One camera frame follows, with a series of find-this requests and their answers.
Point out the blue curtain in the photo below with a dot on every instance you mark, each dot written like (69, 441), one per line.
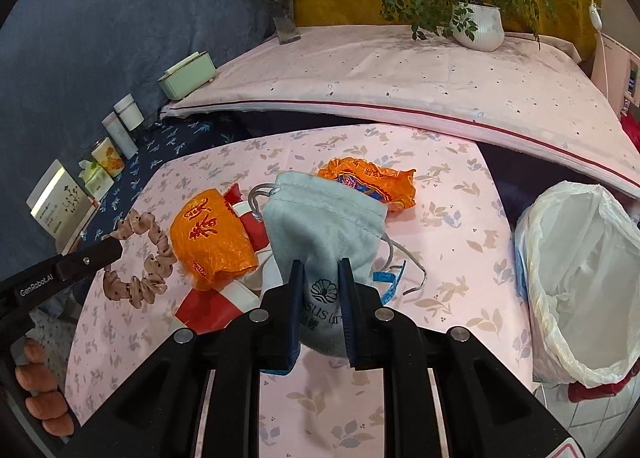
(100, 13)

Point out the glass vase with pink flowers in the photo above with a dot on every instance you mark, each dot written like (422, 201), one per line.
(285, 23)

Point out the orange wrapper with blue print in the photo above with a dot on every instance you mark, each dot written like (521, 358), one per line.
(395, 188)

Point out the pink leaf-print tablecloth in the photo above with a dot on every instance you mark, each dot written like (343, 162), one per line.
(450, 238)

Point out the person's left hand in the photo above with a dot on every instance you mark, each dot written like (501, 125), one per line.
(40, 378)

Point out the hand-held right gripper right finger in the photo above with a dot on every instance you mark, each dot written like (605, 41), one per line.
(347, 310)

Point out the pale green tissue box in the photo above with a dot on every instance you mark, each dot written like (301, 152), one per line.
(187, 78)

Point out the red and white paper packaging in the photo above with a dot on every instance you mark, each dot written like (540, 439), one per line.
(215, 308)

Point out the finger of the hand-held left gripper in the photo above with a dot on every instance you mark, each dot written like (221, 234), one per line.
(97, 255)

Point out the white plastic bin bag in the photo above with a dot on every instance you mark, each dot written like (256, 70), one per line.
(575, 238)

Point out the blue measuring tape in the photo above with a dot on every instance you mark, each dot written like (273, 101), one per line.
(392, 278)

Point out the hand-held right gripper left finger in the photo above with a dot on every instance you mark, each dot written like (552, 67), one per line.
(295, 310)

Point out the beige dotted scrunchie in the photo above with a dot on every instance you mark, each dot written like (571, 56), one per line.
(145, 288)

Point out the navy leaf-print cloth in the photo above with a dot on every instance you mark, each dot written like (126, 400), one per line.
(165, 143)

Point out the red cloth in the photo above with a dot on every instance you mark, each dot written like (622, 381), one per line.
(631, 131)

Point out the red bin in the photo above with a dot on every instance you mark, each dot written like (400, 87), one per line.
(595, 390)

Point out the green and white tissue pack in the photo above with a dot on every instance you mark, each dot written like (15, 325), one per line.
(95, 181)

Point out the pink sheet with red stripe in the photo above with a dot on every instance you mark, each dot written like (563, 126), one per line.
(375, 78)

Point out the orange plastic wrapper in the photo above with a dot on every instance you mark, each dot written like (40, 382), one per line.
(210, 238)

